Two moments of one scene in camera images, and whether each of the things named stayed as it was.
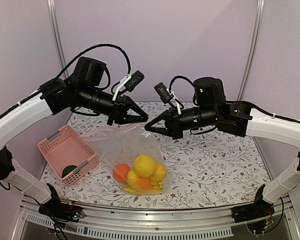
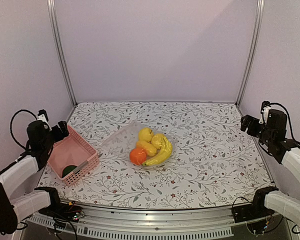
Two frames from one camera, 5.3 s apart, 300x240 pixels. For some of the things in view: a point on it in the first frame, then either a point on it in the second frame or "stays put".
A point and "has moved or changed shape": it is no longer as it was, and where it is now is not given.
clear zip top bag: [137, 160] has moved or changed shape
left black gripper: [119, 112] to [61, 135]
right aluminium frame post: [253, 51] stays put
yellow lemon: [144, 166] to [145, 134]
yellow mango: [144, 183] to [150, 149]
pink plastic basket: [69, 148] stays put
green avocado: [67, 169] stays put
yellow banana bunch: [144, 187] to [164, 152]
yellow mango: [159, 172] to [157, 140]
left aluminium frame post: [53, 12] stays put
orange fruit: [120, 173] to [137, 156]
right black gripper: [174, 129] to [249, 119]
